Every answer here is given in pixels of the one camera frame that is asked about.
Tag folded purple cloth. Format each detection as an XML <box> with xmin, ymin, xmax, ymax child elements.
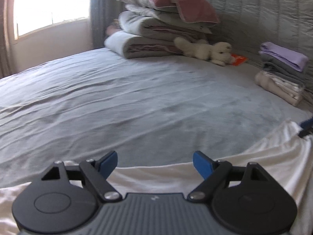
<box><xmin>259</xmin><ymin>42</ymin><xmax>309</xmax><ymax>72</ymax></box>

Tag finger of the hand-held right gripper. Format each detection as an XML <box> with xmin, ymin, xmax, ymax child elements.
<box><xmin>298</xmin><ymin>127</ymin><xmax>313</xmax><ymax>139</ymax></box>
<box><xmin>300</xmin><ymin>117</ymin><xmax>313</xmax><ymax>129</ymax></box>

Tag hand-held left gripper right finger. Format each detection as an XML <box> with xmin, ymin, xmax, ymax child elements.
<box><xmin>187</xmin><ymin>150</ymin><xmax>270</xmax><ymax>202</ymax></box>

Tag grey curtain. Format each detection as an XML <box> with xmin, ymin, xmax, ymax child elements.
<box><xmin>89</xmin><ymin>0</ymin><xmax>138</xmax><ymax>50</ymax></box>
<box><xmin>0</xmin><ymin>0</ymin><xmax>18</xmax><ymax>79</ymax></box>

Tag white plush toy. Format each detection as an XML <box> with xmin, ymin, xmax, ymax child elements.
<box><xmin>174</xmin><ymin>37</ymin><xmax>235</xmax><ymax>67</ymax></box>

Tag folded beige clothes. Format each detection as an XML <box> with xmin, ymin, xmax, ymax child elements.
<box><xmin>254</xmin><ymin>70</ymin><xmax>306</xmax><ymax>108</ymax></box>

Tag window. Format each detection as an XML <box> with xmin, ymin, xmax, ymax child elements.
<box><xmin>13</xmin><ymin>0</ymin><xmax>91</xmax><ymax>40</ymax></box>

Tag rolled grey quilt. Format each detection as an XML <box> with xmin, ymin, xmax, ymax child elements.
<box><xmin>104</xmin><ymin>31</ymin><xmax>187</xmax><ymax>59</ymax></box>

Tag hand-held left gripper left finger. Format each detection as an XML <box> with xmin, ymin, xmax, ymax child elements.
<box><xmin>40</xmin><ymin>150</ymin><xmax>123</xmax><ymax>203</ymax></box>

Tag pink bundled cloth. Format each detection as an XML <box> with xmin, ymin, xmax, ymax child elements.
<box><xmin>106</xmin><ymin>21</ymin><xmax>123</xmax><ymax>36</ymax></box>

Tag orange packet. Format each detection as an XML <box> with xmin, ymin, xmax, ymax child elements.
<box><xmin>230</xmin><ymin>53</ymin><xmax>248</xmax><ymax>67</ymax></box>

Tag folded grey clothes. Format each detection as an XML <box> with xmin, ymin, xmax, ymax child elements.
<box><xmin>260</xmin><ymin>52</ymin><xmax>307</xmax><ymax>85</ymax></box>

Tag pink pillow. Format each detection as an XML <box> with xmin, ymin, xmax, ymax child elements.
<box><xmin>117</xmin><ymin>0</ymin><xmax>221</xmax><ymax>25</ymax></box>

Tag large folded grey quilt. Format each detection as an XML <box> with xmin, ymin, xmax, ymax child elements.
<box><xmin>119</xmin><ymin>4</ymin><xmax>214</xmax><ymax>42</ymax></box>

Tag white long-sleeved shirt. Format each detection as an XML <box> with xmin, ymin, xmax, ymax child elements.
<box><xmin>0</xmin><ymin>119</ymin><xmax>313</xmax><ymax>235</ymax></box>

